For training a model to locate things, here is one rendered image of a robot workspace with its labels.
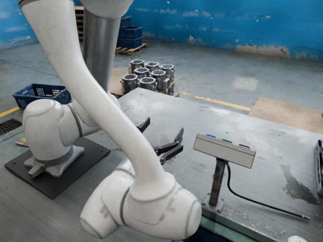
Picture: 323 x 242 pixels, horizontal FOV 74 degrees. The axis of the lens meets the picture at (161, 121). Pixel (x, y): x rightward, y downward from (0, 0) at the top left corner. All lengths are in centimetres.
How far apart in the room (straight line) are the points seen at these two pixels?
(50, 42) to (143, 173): 32
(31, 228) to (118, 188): 40
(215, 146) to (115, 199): 31
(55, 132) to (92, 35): 41
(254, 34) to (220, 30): 83
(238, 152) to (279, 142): 60
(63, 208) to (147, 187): 49
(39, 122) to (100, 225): 47
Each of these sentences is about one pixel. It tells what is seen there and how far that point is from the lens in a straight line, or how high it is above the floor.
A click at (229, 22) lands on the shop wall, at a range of 605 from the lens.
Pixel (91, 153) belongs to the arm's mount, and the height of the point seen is 81.
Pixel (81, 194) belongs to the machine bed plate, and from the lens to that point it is 91.
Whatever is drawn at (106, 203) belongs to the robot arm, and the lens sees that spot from 55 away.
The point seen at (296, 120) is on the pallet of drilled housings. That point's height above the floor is 15.
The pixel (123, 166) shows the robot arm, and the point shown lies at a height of 104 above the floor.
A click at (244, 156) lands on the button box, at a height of 107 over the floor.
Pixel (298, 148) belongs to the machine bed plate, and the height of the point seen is 80.
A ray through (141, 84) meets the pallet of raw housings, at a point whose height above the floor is 53.
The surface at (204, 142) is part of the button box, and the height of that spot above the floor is 107.
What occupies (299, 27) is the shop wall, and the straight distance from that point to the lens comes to 586.
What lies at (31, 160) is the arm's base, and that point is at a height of 84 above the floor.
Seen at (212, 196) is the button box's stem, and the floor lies 85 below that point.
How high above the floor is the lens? 147
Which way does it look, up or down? 33 degrees down
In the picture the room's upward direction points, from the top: straight up
